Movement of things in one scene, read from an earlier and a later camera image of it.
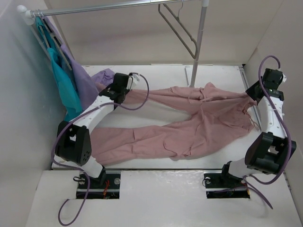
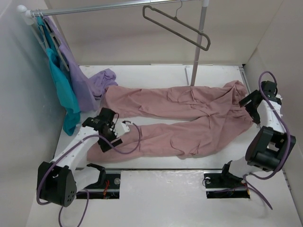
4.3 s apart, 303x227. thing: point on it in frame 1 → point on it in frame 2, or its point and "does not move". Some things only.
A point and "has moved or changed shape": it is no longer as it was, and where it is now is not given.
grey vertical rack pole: [199, 43] does not move
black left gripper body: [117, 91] → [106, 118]
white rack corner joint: [27, 17] does not move
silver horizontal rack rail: [39, 12] does not move
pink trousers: [221, 117] has moved or changed shape
